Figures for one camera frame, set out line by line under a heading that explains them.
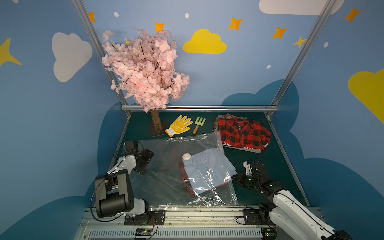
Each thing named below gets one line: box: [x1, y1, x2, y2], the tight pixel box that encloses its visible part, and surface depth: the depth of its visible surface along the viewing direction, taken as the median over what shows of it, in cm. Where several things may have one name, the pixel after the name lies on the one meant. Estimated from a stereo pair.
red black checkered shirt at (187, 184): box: [179, 159, 232, 196], surface depth 84 cm
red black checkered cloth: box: [218, 120, 272, 150], surface depth 100 cm
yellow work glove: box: [164, 115, 193, 138], surface depth 117 cm
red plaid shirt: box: [216, 113, 248, 121], surface depth 117 cm
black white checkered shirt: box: [222, 141, 262, 154], surface depth 98 cm
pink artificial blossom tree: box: [101, 28, 190, 132], surface depth 69 cm
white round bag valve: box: [182, 153, 191, 161], surface depth 94 cm
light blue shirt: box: [182, 147, 238, 194], surface depth 87 cm
